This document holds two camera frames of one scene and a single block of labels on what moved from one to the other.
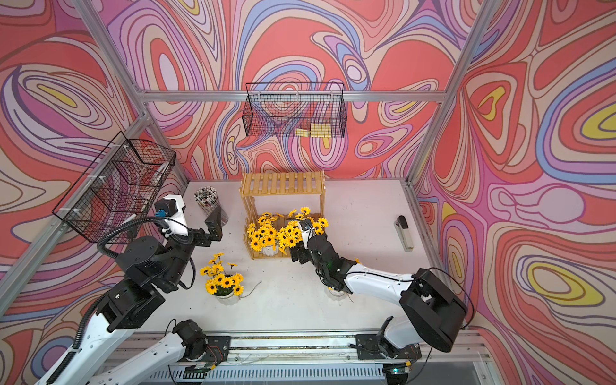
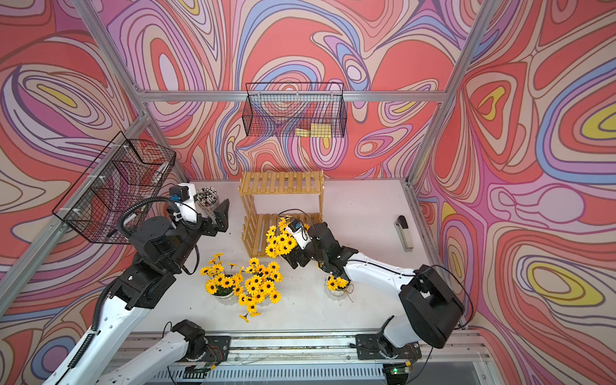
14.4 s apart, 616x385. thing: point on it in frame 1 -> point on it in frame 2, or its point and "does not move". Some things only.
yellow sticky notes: x=318 y=130 does not move
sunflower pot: x=289 y=235 -> x=259 y=286
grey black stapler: x=403 y=232 does not move
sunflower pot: x=263 y=236 -> x=278 y=241
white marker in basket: x=128 y=219 does not move
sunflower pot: x=224 y=285 does not move
